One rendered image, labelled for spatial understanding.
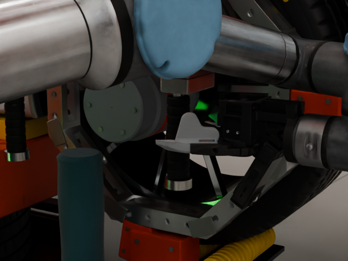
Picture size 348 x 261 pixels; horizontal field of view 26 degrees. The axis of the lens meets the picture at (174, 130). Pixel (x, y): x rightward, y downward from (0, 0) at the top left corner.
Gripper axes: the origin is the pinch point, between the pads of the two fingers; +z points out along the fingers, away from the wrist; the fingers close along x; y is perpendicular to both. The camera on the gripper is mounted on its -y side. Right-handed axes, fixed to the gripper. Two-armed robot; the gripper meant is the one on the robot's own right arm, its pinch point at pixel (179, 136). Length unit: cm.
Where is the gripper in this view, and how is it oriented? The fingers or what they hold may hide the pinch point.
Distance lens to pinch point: 117.9
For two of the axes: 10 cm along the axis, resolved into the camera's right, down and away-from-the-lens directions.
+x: -5.1, 1.9, -8.4
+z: -8.6, -1.1, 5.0
